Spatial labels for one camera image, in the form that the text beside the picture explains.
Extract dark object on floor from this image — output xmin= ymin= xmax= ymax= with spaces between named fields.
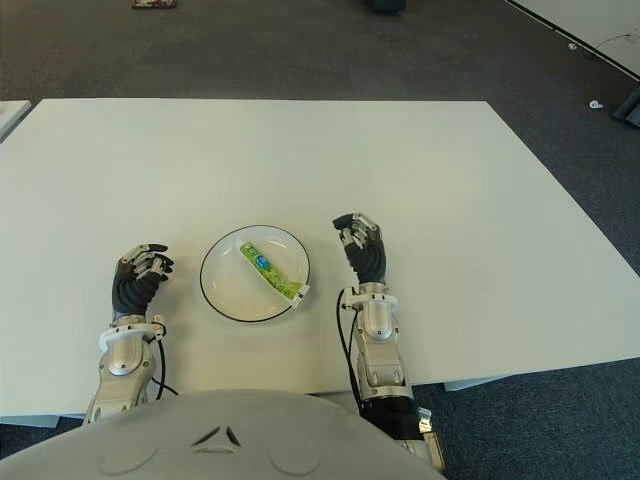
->
xmin=362 ymin=0 xmax=407 ymax=14

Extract thin wire on white board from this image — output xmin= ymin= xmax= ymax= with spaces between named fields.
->
xmin=594 ymin=32 xmax=632 ymax=49

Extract green white toothpaste tube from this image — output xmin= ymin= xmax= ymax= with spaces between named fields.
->
xmin=234 ymin=238 xmax=310 ymax=307

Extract white board with black edge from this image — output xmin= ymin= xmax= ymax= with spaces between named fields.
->
xmin=504 ymin=0 xmax=640 ymax=79

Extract white plate with black rim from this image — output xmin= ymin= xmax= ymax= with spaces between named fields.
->
xmin=198 ymin=224 xmax=312 ymax=322

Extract white side table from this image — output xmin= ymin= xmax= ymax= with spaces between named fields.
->
xmin=0 ymin=101 xmax=31 ymax=144

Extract dark blue grey object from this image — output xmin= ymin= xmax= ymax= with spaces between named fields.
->
xmin=613 ymin=85 xmax=640 ymax=125

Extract grey robot torso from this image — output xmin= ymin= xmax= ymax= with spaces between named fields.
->
xmin=0 ymin=388 xmax=441 ymax=480

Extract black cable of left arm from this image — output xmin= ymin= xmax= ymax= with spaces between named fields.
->
xmin=149 ymin=332 xmax=181 ymax=401

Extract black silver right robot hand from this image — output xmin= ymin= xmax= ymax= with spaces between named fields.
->
xmin=331 ymin=212 xmax=389 ymax=285

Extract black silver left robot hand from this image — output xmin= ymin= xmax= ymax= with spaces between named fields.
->
xmin=110 ymin=242 xmax=175 ymax=319

